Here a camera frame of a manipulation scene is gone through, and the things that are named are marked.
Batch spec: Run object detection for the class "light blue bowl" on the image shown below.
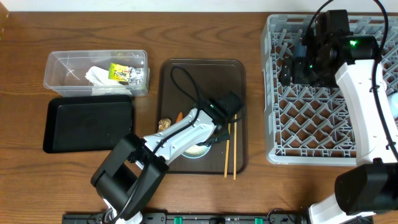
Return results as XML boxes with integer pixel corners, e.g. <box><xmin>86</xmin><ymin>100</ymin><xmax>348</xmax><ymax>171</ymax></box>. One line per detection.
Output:
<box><xmin>182</xmin><ymin>145</ymin><xmax>211</xmax><ymax>159</ymax></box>

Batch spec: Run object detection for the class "orange carrot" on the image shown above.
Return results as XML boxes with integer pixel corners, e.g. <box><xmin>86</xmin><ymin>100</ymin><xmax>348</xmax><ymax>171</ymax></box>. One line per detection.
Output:
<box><xmin>175</xmin><ymin>112</ymin><xmax>183</xmax><ymax>123</ymax></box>

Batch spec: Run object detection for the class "brown food scrap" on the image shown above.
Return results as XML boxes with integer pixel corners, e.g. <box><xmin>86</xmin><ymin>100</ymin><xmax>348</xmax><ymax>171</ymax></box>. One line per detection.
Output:
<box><xmin>158</xmin><ymin>118</ymin><xmax>172</xmax><ymax>132</ymax></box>

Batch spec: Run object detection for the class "yellow green snack wrapper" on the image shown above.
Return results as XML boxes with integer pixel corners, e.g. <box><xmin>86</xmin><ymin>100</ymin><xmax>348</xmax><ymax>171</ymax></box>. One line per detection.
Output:
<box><xmin>108</xmin><ymin>63</ymin><xmax>146</xmax><ymax>85</ymax></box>

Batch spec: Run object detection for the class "light blue cup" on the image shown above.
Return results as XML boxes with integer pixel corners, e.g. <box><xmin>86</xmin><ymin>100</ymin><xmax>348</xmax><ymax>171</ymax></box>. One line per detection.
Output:
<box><xmin>387</xmin><ymin>92</ymin><xmax>398</xmax><ymax>119</ymax></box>

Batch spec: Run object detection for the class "white tissue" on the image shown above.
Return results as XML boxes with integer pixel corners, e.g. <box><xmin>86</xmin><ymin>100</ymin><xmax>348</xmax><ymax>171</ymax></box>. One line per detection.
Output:
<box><xmin>85</xmin><ymin>66</ymin><xmax>132</xmax><ymax>96</ymax></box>

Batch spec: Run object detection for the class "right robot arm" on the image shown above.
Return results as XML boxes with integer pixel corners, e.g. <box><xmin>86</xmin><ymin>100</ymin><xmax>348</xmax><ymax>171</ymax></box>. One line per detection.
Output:
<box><xmin>279</xmin><ymin>6</ymin><xmax>397</xmax><ymax>223</ymax></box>

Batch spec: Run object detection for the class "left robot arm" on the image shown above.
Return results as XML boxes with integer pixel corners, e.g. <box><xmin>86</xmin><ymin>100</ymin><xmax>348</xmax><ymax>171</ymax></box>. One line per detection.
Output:
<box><xmin>91</xmin><ymin>84</ymin><xmax>242</xmax><ymax>223</ymax></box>

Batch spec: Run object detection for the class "grey dishwasher rack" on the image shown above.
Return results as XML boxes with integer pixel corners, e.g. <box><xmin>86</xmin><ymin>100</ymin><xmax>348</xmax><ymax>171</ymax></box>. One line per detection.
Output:
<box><xmin>261</xmin><ymin>14</ymin><xmax>397</xmax><ymax>166</ymax></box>

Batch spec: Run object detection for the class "brown serving tray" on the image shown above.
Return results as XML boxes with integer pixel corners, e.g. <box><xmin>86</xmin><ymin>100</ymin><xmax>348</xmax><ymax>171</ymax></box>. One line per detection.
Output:
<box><xmin>155</xmin><ymin>59</ymin><xmax>246</xmax><ymax>175</ymax></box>

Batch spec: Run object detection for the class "clear plastic bin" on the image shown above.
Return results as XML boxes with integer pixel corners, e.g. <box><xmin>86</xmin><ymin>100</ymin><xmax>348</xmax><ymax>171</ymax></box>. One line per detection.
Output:
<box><xmin>44</xmin><ymin>50</ymin><xmax>150</xmax><ymax>97</ymax></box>

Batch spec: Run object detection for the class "black plastic bin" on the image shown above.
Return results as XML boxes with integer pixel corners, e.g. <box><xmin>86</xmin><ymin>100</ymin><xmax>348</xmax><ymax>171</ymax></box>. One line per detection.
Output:
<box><xmin>43</xmin><ymin>95</ymin><xmax>133</xmax><ymax>154</ymax></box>

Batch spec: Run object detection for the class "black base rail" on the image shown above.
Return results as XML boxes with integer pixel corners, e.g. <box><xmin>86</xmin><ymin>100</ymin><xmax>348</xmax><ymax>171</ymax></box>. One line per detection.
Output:
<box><xmin>61</xmin><ymin>208</ymin><xmax>311</xmax><ymax>224</ymax></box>

